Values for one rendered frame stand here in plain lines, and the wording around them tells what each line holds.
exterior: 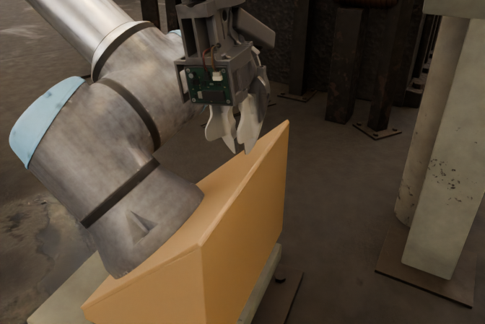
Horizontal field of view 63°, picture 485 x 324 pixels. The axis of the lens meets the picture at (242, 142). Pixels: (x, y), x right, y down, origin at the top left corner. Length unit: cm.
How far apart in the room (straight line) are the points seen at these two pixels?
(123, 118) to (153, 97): 6
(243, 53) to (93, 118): 26
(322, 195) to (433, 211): 35
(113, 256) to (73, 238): 45
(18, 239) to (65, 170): 52
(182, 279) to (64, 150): 25
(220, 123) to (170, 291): 22
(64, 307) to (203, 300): 31
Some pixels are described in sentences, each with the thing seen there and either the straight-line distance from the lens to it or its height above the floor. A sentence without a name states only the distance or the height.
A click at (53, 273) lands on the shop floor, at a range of 99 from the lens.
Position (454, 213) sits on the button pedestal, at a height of 18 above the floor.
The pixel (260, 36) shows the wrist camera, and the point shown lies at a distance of 52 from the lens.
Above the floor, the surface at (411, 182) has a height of 13.
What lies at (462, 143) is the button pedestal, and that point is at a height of 33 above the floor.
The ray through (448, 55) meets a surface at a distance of 88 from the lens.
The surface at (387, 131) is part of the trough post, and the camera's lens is 147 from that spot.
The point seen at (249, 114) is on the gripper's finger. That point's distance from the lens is 50.
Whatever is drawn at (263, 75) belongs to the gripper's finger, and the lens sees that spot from 49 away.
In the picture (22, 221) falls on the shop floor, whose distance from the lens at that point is 116.
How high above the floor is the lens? 68
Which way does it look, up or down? 31 degrees down
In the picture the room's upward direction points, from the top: straight up
